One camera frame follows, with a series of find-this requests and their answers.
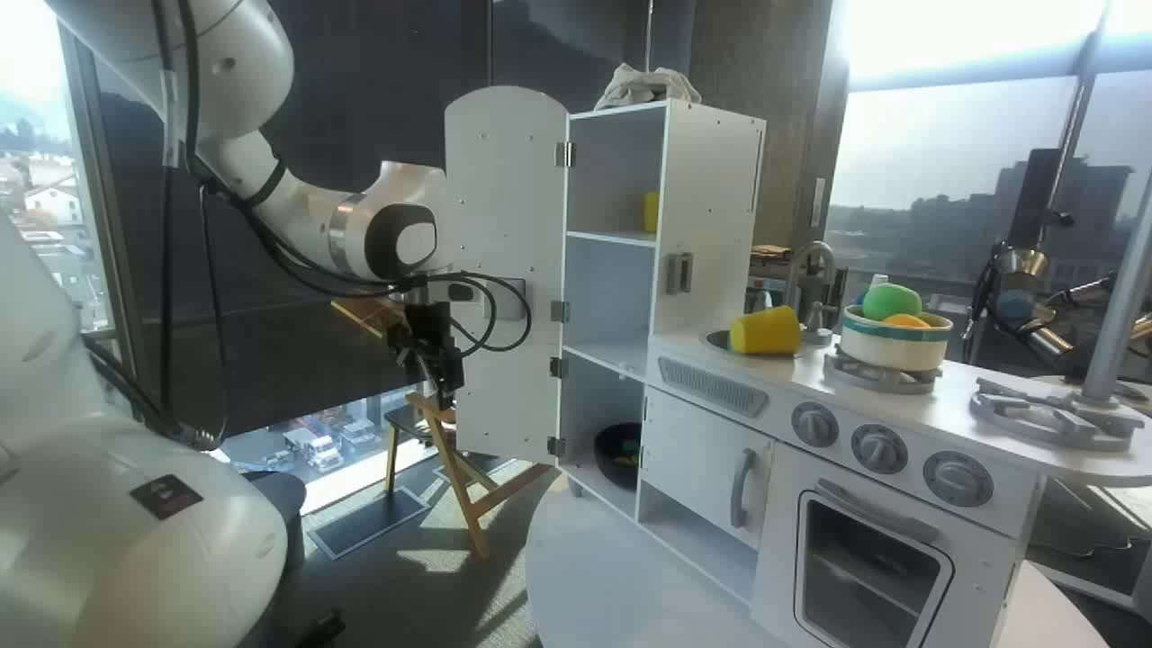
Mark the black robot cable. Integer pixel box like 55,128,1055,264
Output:
153,0,535,455

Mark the wooden easel stand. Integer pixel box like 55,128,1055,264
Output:
329,295,555,565

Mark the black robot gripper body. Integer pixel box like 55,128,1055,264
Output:
399,300,464,365

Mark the white pot with teal stripe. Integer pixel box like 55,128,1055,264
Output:
840,301,959,374

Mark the grey metal pole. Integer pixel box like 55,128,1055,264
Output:
1075,167,1152,409

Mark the green toy food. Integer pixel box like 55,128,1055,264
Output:
855,270,927,325

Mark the crumpled white bag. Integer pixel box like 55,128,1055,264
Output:
593,61,707,116

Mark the dark roller blind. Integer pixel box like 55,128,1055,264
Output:
67,0,657,444

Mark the white toy cabinet door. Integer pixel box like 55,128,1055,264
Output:
440,81,572,463

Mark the yellow orange toy food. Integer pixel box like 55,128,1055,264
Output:
881,309,942,333

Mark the grey toy faucet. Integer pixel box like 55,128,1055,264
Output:
800,237,842,338

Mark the white toy kitchen unit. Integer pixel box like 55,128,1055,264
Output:
552,98,1152,648

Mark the black bowl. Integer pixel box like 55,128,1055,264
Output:
591,422,644,494

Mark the grey toy burner grate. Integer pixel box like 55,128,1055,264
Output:
825,343,947,397
967,374,1149,455

